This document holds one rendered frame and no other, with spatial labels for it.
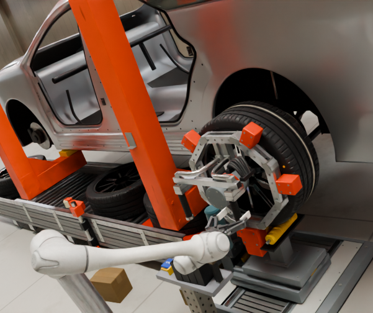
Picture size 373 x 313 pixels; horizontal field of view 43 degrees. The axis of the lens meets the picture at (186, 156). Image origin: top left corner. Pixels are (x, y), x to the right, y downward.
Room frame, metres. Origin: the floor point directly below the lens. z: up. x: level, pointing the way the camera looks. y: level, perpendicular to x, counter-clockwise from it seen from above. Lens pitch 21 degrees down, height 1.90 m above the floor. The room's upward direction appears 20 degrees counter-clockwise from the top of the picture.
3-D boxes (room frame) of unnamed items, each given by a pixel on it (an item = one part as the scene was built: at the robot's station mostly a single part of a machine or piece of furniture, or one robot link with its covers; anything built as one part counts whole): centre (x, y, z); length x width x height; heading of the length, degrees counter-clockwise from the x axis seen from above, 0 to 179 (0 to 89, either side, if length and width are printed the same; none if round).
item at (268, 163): (2.19, -0.20, 0.85); 0.54 x 0.07 x 0.54; 40
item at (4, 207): (5.16, 1.81, 0.20); 1.00 x 0.86 x 0.39; 40
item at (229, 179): (2.04, -0.17, 1.03); 0.19 x 0.18 x 0.11; 130
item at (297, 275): (2.30, -0.33, 0.32); 0.40 x 0.30 x 0.28; 40
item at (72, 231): (3.84, 0.68, 0.14); 2.47 x 0.85 x 0.27; 40
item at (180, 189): (2.19, 0.07, 0.93); 0.09 x 0.05 x 0.05; 130
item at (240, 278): (2.35, -0.29, 0.13); 0.50 x 0.36 x 0.10; 40
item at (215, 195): (2.15, -0.14, 0.85); 0.21 x 0.14 x 0.14; 130
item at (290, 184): (1.96, -0.41, 0.85); 0.09 x 0.08 x 0.07; 40
